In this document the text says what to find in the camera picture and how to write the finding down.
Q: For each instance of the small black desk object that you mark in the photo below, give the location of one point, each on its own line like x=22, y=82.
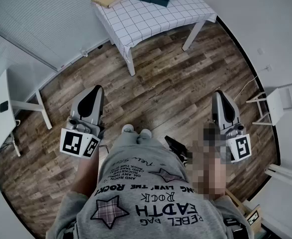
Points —
x=4, y=106

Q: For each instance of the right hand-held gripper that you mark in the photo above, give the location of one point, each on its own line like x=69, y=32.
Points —
x=242, y=146

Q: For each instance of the person's right forearm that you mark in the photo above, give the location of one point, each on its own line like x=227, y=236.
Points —
x=210, y=178

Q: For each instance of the person's left shoe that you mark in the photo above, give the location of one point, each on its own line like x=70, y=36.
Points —
x=127, y=129

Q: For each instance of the person's shoe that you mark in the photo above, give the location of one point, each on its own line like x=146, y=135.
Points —
x=127, y=129
x=145, y=133

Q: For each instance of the wooden rack with tag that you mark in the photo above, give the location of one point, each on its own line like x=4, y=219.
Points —
x=235, y=200

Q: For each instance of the grey printed sweatshirt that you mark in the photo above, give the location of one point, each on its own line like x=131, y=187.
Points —
x=148, y=183

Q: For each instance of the person's right shoe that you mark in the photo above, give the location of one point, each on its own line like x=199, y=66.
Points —
x=145, y=133

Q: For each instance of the white wall socket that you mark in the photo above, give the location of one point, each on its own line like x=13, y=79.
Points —
x=268, y=67

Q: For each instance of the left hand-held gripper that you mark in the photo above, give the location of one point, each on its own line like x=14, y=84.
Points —
x=72, y=142

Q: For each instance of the white grid tablecloth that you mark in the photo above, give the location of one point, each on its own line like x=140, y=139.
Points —
x=148, y=21

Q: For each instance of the white table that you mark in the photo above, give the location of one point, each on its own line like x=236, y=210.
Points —
x=130, y=66

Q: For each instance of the white stool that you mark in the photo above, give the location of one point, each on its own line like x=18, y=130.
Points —
x=277, y=103

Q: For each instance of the black waist-mounted device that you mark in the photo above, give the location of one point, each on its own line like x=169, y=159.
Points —
x=175, y=146

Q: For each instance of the person's left forearm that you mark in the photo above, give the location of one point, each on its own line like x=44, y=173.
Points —
x=84, y=178

